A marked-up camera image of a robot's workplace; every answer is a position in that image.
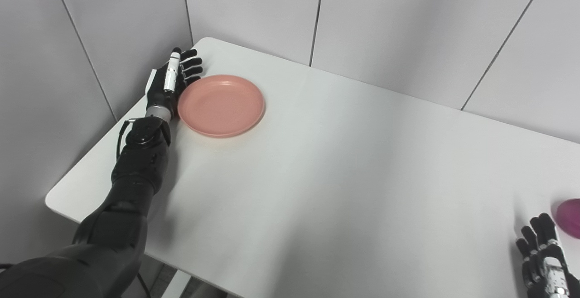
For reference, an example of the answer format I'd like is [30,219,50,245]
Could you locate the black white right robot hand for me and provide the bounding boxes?
[516,213,580,298]

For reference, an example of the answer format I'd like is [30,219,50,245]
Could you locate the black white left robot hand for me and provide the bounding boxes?
[145,47,203,118]

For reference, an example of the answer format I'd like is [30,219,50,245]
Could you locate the purple red onion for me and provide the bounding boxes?
[556,199,580,239]

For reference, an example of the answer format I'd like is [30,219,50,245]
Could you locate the pink round plate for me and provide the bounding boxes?
[177,74,265,138]

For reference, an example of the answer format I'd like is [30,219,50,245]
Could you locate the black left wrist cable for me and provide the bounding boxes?
[116,117,137,161]

